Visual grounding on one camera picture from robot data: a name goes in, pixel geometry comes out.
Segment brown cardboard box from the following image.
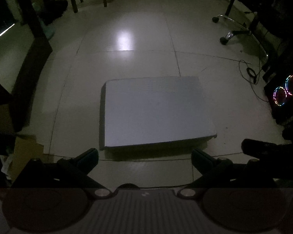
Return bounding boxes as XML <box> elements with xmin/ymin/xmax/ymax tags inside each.
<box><xmin>0</xmin><ymin>137</ymin><xmax>44</xmax><ymax>181</ymax></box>

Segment computer case RGB fans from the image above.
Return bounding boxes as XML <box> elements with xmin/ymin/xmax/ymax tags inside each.
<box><xmin>264</xmin><ymin>62</ymin><xmax>293</xmax><ymax>125</ymax></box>

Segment chrome office chair base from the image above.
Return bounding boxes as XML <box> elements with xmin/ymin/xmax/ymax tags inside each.
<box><xmin>212</xmin><ymin>14</ymin><xmax>269</xmax><ymax>62</ymax></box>

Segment teal plastic stool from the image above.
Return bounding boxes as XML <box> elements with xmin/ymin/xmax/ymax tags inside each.
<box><xmin>32</xmin><ymin>2</ymin><xmax>55</xmax><ymax>40</ymax></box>

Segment black floor cable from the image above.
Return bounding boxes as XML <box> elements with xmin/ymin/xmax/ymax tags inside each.
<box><xmin>238</xmin><ymin>58</ymin><xmax>271</xmax><ymax>103</ymax></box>

